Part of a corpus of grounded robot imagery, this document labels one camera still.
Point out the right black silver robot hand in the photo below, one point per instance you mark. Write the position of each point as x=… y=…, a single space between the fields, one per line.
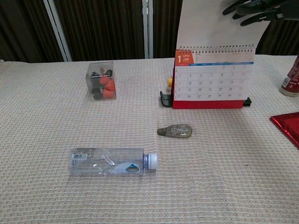
x=254 y=9

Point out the red bottle with yellow cap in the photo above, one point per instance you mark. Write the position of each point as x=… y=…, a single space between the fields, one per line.
x=292 y=79

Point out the beige woven tablecloth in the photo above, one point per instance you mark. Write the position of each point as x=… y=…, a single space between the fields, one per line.
x=70 y=121

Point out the red desk calendar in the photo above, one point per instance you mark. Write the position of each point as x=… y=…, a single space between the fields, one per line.
x=210 y=81

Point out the yellow drink bottle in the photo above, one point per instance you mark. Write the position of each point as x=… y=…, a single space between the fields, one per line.
x=170 y=82

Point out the clear empty plastic bottle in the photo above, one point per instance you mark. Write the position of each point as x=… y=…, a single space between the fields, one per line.
x=105 y=162

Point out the clear box of binder clips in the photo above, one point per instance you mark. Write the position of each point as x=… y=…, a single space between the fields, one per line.
x=102 y=81

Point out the black folding screen partition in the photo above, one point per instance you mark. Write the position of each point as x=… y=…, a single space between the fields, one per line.
x=105 y=28

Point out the red foil booklet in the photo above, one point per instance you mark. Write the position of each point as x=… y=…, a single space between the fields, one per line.
x=288 y=126

